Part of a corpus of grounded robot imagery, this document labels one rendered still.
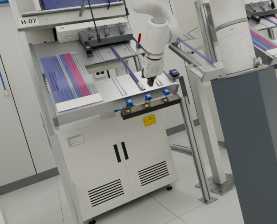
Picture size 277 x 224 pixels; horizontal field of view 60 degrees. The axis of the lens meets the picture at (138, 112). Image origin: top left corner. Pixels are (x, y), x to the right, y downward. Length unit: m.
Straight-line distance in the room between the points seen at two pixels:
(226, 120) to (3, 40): 2.79
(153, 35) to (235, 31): 0.31
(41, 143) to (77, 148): 1.67
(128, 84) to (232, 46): 0.61
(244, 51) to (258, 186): 0.51
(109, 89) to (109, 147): 0.42
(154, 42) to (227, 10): 0.30
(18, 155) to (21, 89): 0.79
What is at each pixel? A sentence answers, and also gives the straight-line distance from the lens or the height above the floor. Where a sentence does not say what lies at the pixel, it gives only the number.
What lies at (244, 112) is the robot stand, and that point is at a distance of 0.97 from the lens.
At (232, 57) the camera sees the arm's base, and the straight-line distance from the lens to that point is 0.98.
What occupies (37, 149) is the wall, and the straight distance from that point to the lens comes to 3.16.
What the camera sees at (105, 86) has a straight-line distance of 1.33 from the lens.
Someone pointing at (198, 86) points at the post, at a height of 0.68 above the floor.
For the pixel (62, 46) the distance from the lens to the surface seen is 1.69.
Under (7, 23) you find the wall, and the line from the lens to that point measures 3.35.
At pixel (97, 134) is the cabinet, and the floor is 0.54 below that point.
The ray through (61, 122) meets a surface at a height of 0.69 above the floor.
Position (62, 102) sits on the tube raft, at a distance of 1.24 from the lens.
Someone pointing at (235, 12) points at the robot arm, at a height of 0.92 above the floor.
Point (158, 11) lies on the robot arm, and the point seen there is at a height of 1.05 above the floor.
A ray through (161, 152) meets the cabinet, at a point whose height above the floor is 0.29.
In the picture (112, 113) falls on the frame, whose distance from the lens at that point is 1.58.
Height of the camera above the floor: 0.74
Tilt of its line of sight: 5 degrees down
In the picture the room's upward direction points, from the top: 15 degrees counter-clockwise
